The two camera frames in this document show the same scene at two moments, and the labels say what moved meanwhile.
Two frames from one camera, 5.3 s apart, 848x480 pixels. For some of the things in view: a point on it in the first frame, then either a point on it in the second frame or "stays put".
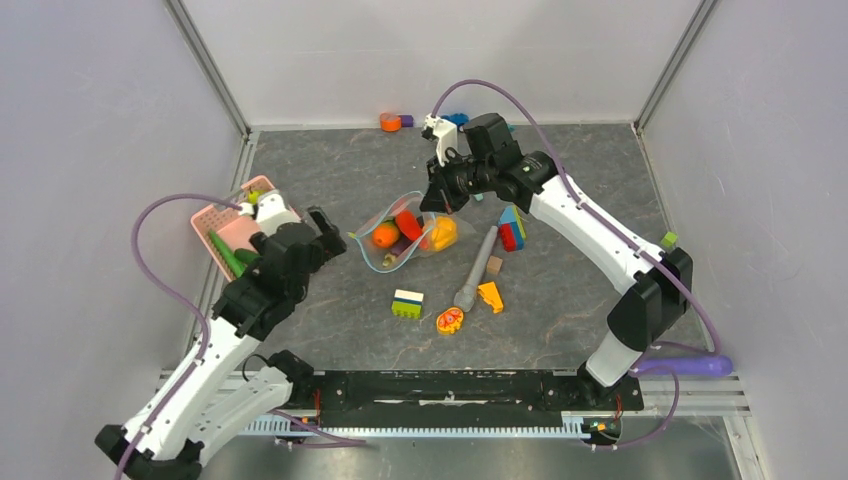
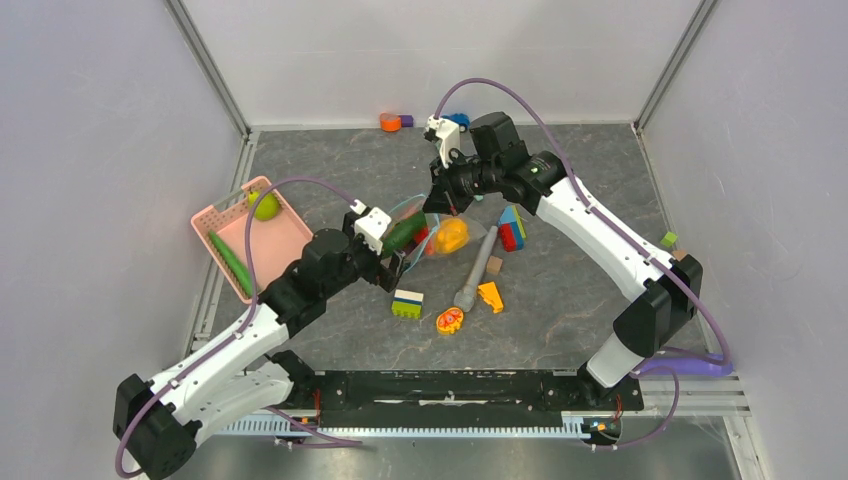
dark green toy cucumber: [246, 256] → [402, 233]
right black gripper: [439, 194] stays put
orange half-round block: [390, 122] stays put
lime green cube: [670, 239] stays put
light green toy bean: [228, 253] stays put
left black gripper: [328, 243] → [386, 277]
